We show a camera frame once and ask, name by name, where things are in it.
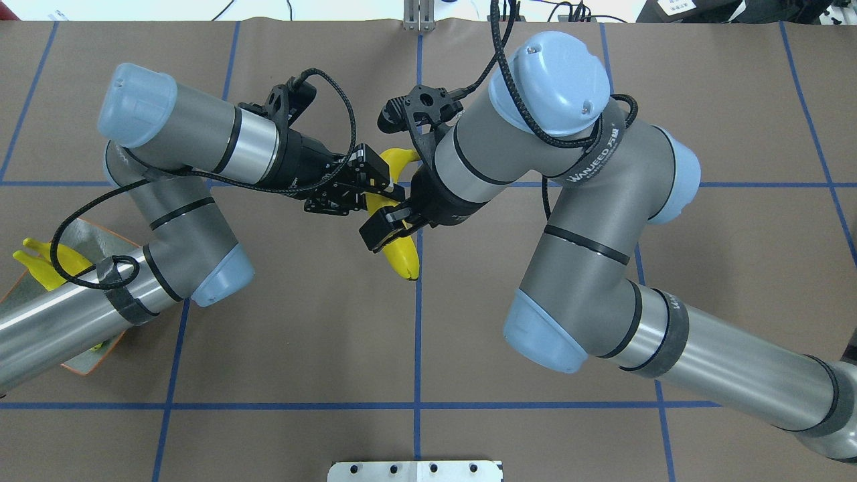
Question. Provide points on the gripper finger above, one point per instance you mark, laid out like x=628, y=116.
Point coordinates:
x=390, y=194
x=367, y=171
x=335, y=205
x=386, y=225

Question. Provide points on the yellow banana across basket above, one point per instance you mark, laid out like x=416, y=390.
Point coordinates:
x=70, y=260

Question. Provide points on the small yellow banana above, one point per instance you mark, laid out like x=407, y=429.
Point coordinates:
x=37, y=271

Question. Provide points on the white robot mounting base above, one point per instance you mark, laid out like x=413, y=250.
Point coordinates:
x=464, y=470

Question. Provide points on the aluminium frame post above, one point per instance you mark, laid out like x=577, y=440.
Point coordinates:
x=419, y=16

